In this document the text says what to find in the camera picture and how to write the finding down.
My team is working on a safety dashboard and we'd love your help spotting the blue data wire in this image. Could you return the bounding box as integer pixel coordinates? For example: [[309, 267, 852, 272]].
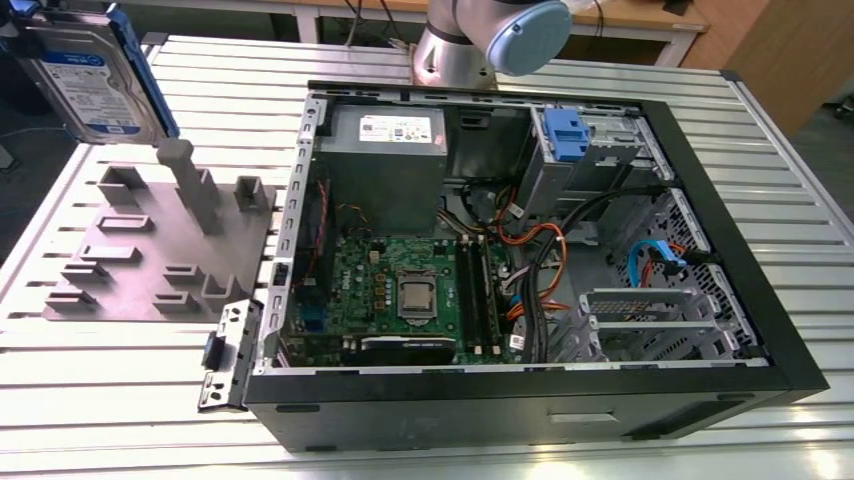
[[626, 238, 689, 289]]

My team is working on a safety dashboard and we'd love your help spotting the hard disk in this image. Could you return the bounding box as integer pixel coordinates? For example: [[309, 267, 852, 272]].
[[10, 0, 183, 147]]

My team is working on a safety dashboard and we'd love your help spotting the metal disk bay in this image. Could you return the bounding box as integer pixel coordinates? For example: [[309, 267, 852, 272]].
[[577, 287, 769, 364]]

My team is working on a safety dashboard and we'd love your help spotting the silver CPU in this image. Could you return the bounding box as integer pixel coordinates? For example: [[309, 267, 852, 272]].
[[399, 282, 436, 314]]

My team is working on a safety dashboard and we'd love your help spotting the grey power supply unit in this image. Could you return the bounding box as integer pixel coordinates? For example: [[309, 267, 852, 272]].
[[313, 103, 450, 236]]

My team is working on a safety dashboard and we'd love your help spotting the RAM stick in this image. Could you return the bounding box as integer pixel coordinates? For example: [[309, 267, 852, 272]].
[[474, 233, 506, 357]]

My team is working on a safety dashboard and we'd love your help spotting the green motherboard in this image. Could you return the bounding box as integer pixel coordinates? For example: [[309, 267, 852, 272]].
[[286, 234, 529, 366]]

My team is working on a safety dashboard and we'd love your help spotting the CPU socket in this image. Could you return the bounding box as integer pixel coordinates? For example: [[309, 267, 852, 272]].
[[393, 268, 448, 329]]

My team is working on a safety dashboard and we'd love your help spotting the black graphics card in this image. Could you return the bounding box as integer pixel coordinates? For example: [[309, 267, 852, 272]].
[[339, 333, 460, 366]]

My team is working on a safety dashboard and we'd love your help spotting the metal optical drive cage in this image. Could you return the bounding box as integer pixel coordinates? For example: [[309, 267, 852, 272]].
[[517, 104, 676, 221]]

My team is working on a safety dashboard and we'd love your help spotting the blue plastic drive latch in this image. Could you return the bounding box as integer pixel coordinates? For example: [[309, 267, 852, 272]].
[[544, 106, 594, 164]]

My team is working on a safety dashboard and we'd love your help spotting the black open PC case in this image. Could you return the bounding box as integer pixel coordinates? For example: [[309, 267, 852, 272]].
[[243, 79, 833, 454]]

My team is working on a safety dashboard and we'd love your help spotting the grey parts rack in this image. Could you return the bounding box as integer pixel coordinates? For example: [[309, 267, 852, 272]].
[[41, 138, 282, 324]]

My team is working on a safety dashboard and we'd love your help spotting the brown wooden cabinet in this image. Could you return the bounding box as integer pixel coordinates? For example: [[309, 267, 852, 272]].
[[684, 0, 854, 134]]

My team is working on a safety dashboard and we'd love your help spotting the orange wire bundle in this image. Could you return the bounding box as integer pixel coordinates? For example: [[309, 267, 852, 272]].
[[497, 222, 569, 321]]

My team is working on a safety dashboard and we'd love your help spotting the black cable bundle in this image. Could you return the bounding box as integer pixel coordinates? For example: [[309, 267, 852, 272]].
[[520, 184, 669, 364]]

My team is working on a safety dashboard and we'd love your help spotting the metal expansion slot bracket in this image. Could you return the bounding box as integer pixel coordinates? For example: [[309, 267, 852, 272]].
[[197, 298, 263, 414]]

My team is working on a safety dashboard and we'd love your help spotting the black orange power wire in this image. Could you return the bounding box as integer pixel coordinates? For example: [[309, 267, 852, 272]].
[[664, 242, 722, 275]]

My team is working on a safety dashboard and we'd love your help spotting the white frame wooden desk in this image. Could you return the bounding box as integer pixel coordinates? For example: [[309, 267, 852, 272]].
[[266, 0, 709, 69]]

